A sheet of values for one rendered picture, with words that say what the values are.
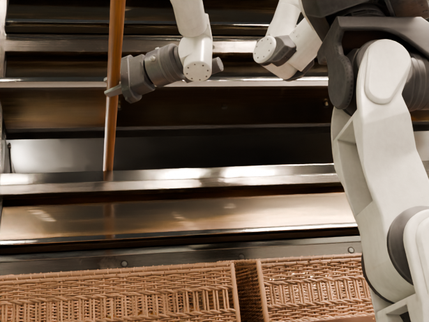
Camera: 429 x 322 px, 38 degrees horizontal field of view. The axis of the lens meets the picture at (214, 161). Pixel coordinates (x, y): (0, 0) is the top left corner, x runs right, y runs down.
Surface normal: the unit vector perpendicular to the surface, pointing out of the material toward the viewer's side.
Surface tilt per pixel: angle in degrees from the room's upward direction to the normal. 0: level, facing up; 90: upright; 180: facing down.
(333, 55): 90
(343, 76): 90
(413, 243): 90
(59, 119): 168
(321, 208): 70
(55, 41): 90
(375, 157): 114
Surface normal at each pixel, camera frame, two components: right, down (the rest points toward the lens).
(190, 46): -0.45, -0.56
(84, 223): 0.12, -0.69
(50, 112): 0.14, 0.80
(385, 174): 0.15, -0.41
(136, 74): -0.44, -0.32
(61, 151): 0.11, 0.91
